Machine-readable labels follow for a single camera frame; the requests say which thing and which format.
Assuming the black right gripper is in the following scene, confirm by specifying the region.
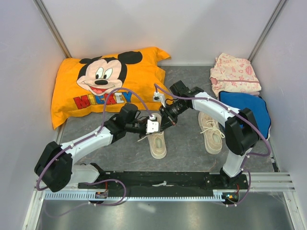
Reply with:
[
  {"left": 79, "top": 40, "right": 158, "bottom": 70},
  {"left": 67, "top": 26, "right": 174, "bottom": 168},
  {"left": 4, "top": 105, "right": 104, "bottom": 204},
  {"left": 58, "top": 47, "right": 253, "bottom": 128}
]
[{"left": 159, "top": 101, "right": 189, "bottom": 132}]

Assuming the beige lace shoe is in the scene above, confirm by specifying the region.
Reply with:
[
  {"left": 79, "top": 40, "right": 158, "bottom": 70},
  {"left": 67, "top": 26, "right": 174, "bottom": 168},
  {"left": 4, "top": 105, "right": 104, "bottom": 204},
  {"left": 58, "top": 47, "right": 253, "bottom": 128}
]
[
  {"left": 147, "top": 128, "right": 167, "bottom": 160},
  {"left": 198, "top": 112, "right": 225, "bottom": 155}
]

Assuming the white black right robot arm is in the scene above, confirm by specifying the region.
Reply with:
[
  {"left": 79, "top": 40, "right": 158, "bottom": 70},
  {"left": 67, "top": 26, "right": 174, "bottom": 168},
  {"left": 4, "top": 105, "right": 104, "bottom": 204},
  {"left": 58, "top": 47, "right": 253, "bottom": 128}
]
[{"left": 159, "top": 81, "right": 261, "bottom": 189}]

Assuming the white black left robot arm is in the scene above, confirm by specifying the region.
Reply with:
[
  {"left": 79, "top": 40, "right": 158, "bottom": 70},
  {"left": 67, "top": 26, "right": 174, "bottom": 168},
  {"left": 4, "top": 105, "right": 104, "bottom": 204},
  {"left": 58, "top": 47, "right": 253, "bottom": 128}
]
[{"left": 34, "top": 103, "right": 149, "bottom": 192}]

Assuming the orange Mickey Mouse pillow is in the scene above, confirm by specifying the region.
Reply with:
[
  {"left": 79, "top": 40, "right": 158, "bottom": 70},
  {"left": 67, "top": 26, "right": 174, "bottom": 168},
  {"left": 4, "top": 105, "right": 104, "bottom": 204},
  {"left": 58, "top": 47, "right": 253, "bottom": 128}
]
[{"left": 51, "top": 47, "right": 171, "bottom": 129}]

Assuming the pink patterned folded garment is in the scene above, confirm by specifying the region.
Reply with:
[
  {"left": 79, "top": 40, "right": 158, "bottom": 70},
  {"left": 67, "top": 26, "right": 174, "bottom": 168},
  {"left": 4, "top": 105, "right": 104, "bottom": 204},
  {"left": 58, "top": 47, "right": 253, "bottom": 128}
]
[{"left": 210, "top": 53, "right": 261, "bottom": 97}]

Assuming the blue folded cloth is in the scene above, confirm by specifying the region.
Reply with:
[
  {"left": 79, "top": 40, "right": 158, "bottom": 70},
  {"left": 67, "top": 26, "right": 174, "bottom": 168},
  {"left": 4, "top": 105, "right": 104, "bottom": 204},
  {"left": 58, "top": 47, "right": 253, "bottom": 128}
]
[{"left": 219, "top": 91, "right": 272, "bottom": 140}]

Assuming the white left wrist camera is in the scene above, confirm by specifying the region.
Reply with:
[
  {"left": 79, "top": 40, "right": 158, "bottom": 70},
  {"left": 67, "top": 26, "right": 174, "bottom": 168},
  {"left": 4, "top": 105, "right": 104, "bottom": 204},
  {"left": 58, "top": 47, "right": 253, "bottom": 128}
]
[{"left": 146, "top": 117, "right": 160, "bottom": 134}]

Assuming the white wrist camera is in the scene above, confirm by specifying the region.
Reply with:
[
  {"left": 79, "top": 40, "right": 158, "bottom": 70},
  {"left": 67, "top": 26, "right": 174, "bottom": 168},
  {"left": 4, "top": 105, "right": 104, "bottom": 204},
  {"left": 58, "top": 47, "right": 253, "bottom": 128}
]
[
  {"left": 153, "top": 92, "right": 166, "bottom": 107},
  {"left": 146, "top": 117, "right": 160, "bottom": 134}
]

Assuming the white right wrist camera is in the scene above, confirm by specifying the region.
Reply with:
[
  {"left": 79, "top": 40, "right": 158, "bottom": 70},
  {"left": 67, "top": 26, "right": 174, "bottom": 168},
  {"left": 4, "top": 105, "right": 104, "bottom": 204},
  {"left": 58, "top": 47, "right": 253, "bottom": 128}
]
[{"left": 153, "top": 92, "right": 166, "bottom": 107}]

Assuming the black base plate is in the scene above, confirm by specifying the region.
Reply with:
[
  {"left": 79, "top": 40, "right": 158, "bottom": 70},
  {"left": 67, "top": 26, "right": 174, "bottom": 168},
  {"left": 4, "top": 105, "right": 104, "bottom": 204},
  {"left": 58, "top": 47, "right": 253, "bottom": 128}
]
[{"left": 78, "top": 170, "right": 248, "bottom": 192}]

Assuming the grey slotted cable duct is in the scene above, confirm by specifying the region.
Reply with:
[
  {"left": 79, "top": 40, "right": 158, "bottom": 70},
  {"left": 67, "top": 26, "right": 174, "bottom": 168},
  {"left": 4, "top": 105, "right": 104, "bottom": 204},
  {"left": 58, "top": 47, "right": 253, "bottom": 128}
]
[{"left": 44, "top": 191, "right": 225, "bottom": 202}]

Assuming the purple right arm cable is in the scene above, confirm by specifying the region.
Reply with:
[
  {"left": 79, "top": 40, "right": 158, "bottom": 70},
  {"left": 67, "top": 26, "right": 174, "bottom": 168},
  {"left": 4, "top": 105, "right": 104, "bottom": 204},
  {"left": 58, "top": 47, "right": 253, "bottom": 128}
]
[{"left": 154, "top": 83, "right": 272, "bottom": 208}]

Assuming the aluminium frame rail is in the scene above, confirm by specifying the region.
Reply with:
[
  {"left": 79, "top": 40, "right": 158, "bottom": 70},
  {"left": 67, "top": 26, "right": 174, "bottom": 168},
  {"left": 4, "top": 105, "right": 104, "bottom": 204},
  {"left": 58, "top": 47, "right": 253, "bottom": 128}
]
[{"left": 41, "top": 170, "right": 294, "bottom": 192}]

